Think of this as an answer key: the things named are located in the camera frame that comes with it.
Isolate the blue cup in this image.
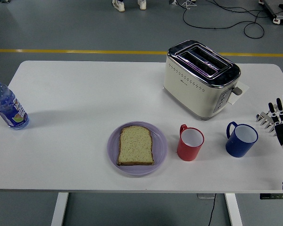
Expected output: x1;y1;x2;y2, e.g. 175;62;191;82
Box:
225;121;259;158

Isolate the red cup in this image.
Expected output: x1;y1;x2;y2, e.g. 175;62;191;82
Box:
176;124;205;162

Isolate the bread slice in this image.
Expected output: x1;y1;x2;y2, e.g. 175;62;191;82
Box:
117;125;155;166

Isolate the metal toast rack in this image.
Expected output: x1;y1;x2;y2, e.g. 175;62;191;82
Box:
256;107;278;137

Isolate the black table control panel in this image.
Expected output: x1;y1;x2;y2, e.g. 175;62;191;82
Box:
260;193;283;200

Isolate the white table leg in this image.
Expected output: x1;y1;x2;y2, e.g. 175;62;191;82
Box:
225;193;243;226
50;192;69;226

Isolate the cream and chrome toaster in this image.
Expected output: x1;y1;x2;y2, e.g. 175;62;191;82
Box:
163;40;243;121

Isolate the grey box under table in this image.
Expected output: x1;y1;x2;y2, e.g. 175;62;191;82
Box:
197;193;216;200

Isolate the equipment cart with wheels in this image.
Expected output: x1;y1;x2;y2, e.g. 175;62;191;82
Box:
258;0;283;25

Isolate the purple plate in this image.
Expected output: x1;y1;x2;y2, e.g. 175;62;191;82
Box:
107;121;168;178

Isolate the blue-capped water bottle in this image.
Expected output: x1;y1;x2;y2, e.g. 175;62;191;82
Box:
0;76;30;130

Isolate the thin black hanging cable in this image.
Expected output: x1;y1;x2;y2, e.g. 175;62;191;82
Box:
207;193;217;226

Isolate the black floor cable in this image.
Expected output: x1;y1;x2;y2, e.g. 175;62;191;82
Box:
182;0;283;40

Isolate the white floor cable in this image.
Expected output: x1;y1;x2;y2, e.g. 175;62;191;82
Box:
180;0;198;10

